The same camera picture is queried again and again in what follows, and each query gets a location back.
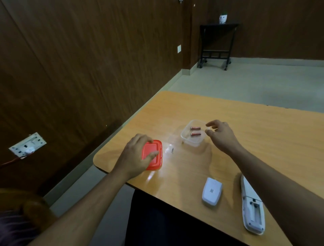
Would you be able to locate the person's left thumb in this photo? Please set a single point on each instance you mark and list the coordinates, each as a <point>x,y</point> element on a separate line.
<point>150,158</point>

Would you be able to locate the white remote control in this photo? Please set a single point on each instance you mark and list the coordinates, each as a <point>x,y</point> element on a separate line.
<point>251,210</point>

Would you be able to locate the small white plant pot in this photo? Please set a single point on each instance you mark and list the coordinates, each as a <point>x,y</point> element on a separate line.
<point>223,19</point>

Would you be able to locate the red cylindrical battery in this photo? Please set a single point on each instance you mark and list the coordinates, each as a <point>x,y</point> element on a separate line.
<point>195,128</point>
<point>196,134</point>

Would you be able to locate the red plastic container lid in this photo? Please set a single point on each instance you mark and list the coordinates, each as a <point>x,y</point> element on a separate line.
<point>155,162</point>

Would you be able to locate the person's right thumb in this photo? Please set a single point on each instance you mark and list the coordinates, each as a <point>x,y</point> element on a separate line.
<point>209,132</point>

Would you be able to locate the person's right forearm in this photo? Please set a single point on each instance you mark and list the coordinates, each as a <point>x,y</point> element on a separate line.
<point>278,192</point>

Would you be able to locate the white remote battery cover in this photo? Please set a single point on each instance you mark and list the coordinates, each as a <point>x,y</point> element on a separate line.
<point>212,191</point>

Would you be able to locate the white wall switch plate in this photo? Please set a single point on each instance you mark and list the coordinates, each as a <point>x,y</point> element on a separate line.
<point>179,49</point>

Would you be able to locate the clear plastic container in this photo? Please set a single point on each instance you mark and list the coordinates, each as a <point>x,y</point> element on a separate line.
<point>188,139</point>

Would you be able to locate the person's striped shirt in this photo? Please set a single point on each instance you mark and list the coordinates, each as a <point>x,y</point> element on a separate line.
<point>15,230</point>

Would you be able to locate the person's left forearm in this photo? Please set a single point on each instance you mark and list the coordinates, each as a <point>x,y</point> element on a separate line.
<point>86,213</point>

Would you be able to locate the small clear plastic piece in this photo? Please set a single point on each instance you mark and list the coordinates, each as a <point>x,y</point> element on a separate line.
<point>169,149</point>

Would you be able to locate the black wheeled side table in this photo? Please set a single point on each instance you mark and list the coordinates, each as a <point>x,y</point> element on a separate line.
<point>217,26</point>

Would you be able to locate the person's left hand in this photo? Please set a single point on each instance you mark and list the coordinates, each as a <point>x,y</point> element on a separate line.
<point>131,158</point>

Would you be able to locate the person's dark trousers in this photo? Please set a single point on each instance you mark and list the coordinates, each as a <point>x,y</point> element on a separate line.
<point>164,223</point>

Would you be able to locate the person's right hand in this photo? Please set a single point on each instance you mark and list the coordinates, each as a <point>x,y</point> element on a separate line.
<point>225,138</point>

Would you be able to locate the white wall socket plate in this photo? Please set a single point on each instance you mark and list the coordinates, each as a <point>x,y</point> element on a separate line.
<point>24,145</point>

